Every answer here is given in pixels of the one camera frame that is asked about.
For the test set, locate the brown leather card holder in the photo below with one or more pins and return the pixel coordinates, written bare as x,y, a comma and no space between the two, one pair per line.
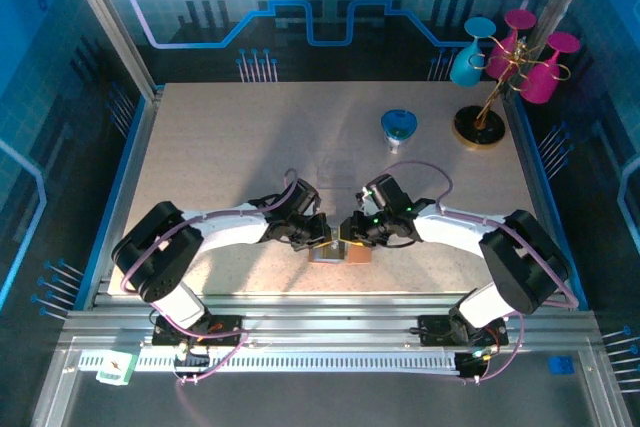
357,257

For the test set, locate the clear plastic card stand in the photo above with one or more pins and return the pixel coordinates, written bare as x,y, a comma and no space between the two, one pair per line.
335,177

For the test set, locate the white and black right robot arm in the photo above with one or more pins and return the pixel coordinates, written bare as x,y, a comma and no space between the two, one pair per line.
450,227

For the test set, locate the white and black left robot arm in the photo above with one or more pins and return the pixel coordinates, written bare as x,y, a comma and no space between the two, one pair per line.
225,227

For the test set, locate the aluminium front beam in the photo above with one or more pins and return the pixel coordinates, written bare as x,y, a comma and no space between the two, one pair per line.
325,327

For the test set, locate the white cup with blue lid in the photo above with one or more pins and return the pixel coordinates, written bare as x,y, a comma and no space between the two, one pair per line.
399,122

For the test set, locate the black connector board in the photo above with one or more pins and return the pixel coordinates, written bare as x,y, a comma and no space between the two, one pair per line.
467,364
197,361

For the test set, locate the blue wine glass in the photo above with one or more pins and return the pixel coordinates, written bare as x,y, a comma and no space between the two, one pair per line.
465,69

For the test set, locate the magenta wine glass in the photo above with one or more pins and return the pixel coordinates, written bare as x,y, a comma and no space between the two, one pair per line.
500,62
540,84

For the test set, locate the small blue block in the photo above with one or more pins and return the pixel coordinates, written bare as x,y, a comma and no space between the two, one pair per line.
561,366

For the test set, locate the green and white small box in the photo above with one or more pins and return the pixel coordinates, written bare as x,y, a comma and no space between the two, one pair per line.
116,367

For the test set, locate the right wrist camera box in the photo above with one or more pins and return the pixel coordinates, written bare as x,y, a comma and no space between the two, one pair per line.
367,204

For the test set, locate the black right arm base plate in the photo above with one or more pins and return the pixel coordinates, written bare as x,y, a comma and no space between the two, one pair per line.
435,332

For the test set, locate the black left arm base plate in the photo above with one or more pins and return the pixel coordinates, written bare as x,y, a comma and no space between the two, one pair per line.
230,329

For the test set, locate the blue-edged aluminium side rail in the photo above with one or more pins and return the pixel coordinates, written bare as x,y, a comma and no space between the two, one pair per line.
527,147
137,147

